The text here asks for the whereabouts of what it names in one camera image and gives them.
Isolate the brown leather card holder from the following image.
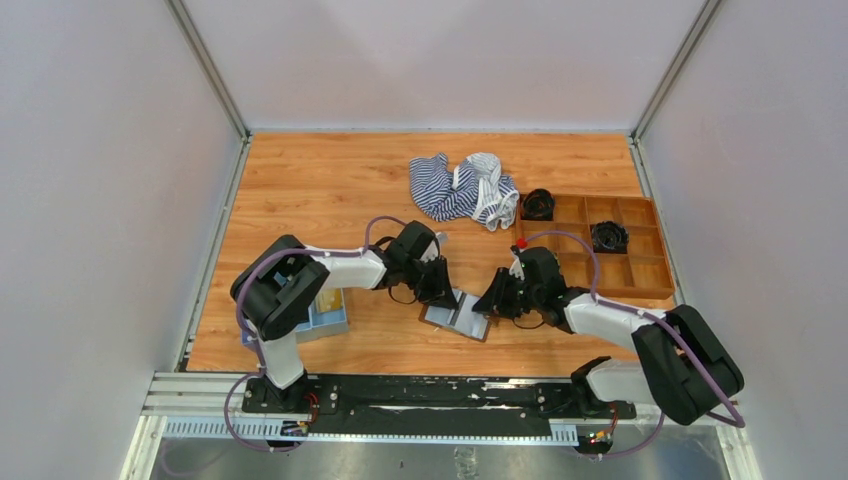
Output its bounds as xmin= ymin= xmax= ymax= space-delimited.
xmin=419 ymin=289 xmax=490 ymax=342

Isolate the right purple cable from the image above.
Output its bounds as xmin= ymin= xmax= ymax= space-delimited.
xmin=515 ymin=229 xmax=747 ymax=461

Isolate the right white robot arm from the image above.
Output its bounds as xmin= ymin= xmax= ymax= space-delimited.
xmin=473 ymin=247 xmax=745 ymax=425

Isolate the black coiled belt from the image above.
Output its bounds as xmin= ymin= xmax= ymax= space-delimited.
xmin=521 ymin=188 xmax=556 ymax=221
xmin=590 ymin=221 xmax=630 ymax=254

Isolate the wooden compartment tray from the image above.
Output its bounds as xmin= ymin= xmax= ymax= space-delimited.
xmin=514 ymin=189 xmax=675 ymax=300

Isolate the black coiled belt top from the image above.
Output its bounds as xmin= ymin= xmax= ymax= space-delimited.
xmin=521 ymin=188 xmax=556 ymax=221

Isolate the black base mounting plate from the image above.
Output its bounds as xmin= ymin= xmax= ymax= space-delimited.
xmin=239 ymin=374 xmax=636 ymax=437

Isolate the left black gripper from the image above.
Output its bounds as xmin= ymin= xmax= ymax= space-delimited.
xmin=402 ymin=254 xmax=459 ymax=310

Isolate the blue striped cloth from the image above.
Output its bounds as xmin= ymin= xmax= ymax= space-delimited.
xmin=408 ymin=152 xmax=520 ymax=231

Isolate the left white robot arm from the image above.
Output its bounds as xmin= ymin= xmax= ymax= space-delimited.
xmin=230 ymin=221 xmax=459 ymax=413

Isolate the black coiled belt right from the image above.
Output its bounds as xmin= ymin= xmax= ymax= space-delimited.
xmin=590 ymin=221 xmax=630 ymax=254

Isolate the blue plastic organizer box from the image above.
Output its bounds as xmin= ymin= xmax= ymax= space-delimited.
xmin=240 ymin=272 xmax=349 ymax=350

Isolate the gold card in box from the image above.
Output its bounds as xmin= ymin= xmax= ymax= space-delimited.
xmin=315 ymin=289 xmax=344 ymax=314

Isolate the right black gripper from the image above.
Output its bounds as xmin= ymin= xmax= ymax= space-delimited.
xmin=473 ymin=268 xmax=544 ymax=320

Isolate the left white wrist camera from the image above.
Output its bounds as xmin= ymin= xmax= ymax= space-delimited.
xmin=421 ymin=232 xmax=448 ymax=263

